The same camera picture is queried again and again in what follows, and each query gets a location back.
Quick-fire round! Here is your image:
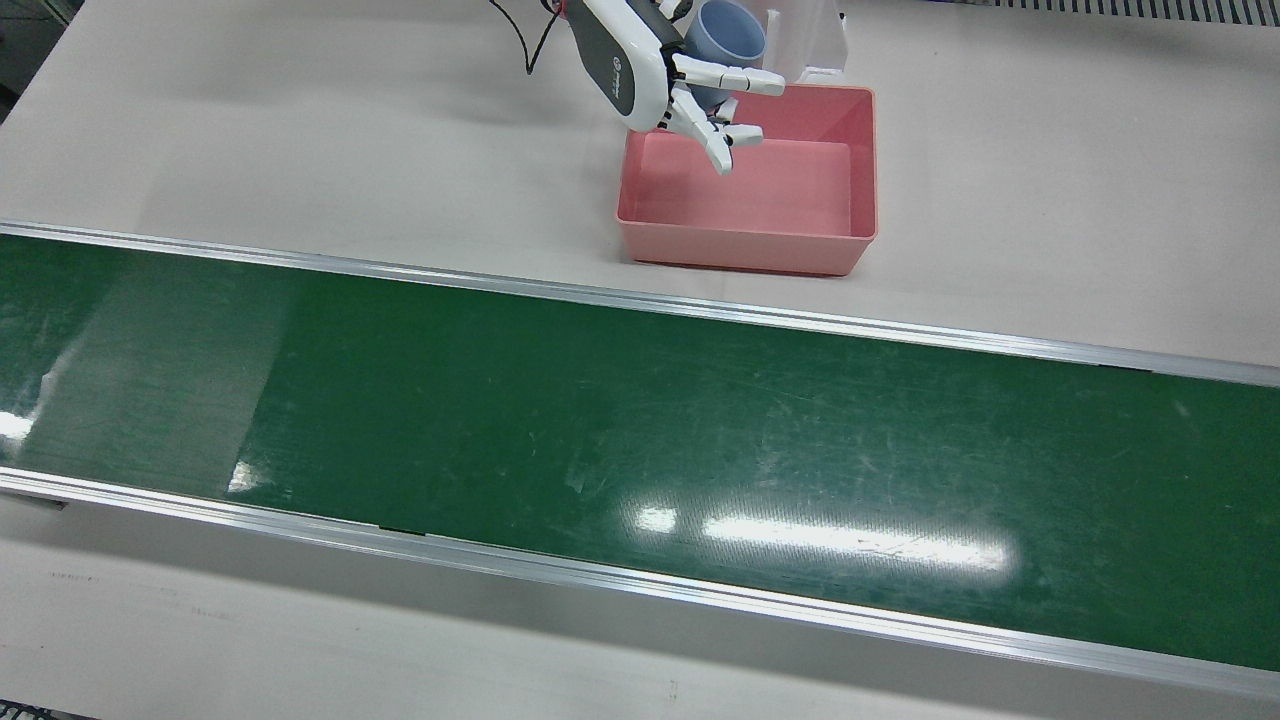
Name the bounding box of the pink plastic box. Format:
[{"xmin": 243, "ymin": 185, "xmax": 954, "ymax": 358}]
[{"xmin": 615, "ymin": 83, "xmax": 879, "ymax": 278}]

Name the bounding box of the green conveyor belt aluminium frame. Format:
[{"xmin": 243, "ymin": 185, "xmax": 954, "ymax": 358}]
[{"xmin": 0, "ymin": 220, "xmax": 1280, "ymax": 701}]

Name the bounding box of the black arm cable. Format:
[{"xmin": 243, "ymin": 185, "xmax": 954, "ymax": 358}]
[{"xmin": 489, "ymin": 0, "xmax": 561, "ymax": 77}]

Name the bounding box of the metal slatted rack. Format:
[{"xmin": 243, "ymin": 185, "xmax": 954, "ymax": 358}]
[{"xmin": 925, "ymin": 0, "xmax": 1280, "ymax": 28}]

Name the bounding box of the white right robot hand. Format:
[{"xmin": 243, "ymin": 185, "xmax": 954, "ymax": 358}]
[{"xmin": 568, "ymin": 0, "xmax": 787, "ymax": 176}]

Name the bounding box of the clear plastic container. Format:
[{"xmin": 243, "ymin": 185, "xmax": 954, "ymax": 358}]
[{"xmin": 765, "ymin": 0, "xmax": 849, "ymax": 89}]

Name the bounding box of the light blue plastic cup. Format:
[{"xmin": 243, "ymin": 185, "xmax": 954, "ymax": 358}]
[{"xmin": 684, "ymin": 0, "xmax": 768, "ymax": 113}]

